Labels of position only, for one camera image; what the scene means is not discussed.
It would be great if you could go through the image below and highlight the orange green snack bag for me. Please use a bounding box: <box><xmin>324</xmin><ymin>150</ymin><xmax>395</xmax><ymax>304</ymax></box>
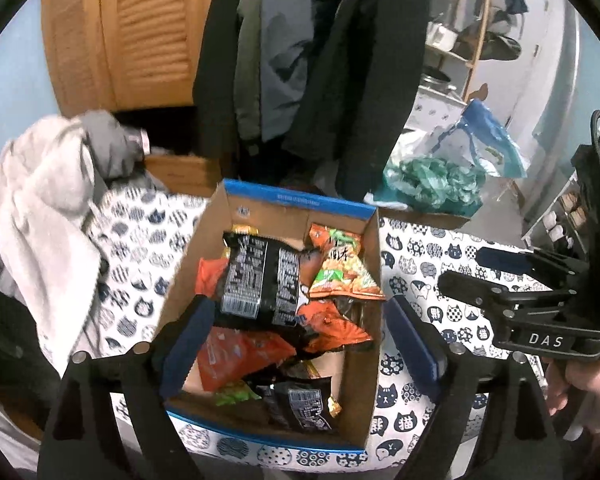
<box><xmin>309</xmin><ymin>223</ymin><xmax>385</xmax><ymax>301</ymax></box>

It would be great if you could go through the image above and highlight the orange triangular snack bag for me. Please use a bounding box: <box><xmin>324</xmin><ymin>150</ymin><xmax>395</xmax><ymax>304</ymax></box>
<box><xmin>297</xmin><ymin>299</ymin><xmax>373</xmax><ymax>354</ymax></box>

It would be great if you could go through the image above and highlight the blue cardboard box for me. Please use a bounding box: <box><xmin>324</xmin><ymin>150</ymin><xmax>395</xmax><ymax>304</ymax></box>
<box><xmin>160</xmin><ymin>179</ymin><xmax>381</xmax><ymax>453</ymax></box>

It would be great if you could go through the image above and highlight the small black snack packet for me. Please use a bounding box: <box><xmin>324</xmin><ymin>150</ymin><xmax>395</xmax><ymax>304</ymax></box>
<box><xmin>259</xmin><ymin>378</ymin><xmax>335</xmax><ymax>434</ymax></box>

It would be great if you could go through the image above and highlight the green bean snack bag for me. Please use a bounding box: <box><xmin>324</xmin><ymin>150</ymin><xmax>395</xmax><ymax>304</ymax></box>
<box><xmin>213</xmin><ymin>380</ymin><xmax>261</xmax><ymax>406</ymax></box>

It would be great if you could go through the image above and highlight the yellow long snack packet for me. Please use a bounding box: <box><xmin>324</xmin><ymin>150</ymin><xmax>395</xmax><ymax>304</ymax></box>
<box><xmin>286</xmin><ymin>360</ymin><xmax>341</xmax><ymax>418</ymax></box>
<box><xmin>230</xmin><ymin>224</ymin><xmax>259</xmax><ymax>235</ymax></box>

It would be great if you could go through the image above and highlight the right hand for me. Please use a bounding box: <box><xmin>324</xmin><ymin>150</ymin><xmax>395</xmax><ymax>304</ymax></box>
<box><xmin>543</xmin><ymin>358</ymin><xmax>600</xmax><ymax>436</ymax></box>

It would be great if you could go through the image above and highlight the blue clear plastic bag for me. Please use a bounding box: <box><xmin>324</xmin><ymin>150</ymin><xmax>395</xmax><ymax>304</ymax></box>
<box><xmin>427</xmin><ymin>100</ymin><xmax>529</xmax><ymax>179</ymax></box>

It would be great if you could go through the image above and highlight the teal patterned bag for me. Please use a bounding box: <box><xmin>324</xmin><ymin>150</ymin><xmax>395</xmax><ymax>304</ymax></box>
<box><xmin>370</xmin><ymin>156</ymin><xmax>486</xmax><ymax>218</ymax></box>

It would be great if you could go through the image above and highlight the cat pattern bed sheet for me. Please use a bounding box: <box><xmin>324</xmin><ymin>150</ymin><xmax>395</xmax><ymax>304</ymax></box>
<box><xmin>86</xmin><ymin>181</ymin><xmax>540</xmax><ymax>474</ymax></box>

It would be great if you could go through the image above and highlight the grey white towel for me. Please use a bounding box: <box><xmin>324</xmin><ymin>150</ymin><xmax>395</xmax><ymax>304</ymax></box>
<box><xmin>0</xmin><ymin>110</ymin><xmax>151</xmax><ymax>373</ymax></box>

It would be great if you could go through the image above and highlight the dark hanging jacket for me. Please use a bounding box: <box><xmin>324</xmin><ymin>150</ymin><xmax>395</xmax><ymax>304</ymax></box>
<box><xmin>193</xmin><ymin>0</ymin><xmax>430</xmax><ymax>202</ymax></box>

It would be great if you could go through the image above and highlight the wooden louvered door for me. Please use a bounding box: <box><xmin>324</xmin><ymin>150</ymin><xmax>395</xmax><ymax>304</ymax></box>
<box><xmin>41</xmin><ymin>0</ymin><xmax>211</xmax><ymax>116</ymax></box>

